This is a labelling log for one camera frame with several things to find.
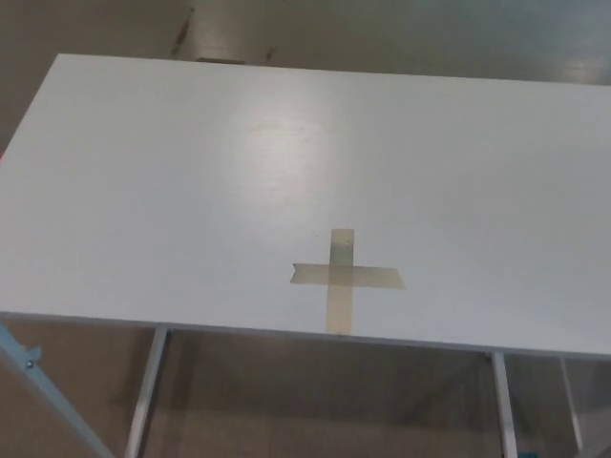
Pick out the light blue metal stand leg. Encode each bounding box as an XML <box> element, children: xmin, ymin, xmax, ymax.
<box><xmin>0</xmin><ymin>320</ymin><xmax>118</xmax><ymax>458</ymax></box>

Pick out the white metal table leg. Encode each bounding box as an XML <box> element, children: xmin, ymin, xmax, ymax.
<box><xmin>491</xmin><ymin>352</ymin><xmax>519</xmax><ymax>458</ymax></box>
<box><xmin>559</xmin><ymin>356</ymin><xmax>585</xmax><ymax>448</ymax></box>
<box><xmin>124</xmin><ymin>326</ymin><xmax>170</xmax><ymax>458</ymax></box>

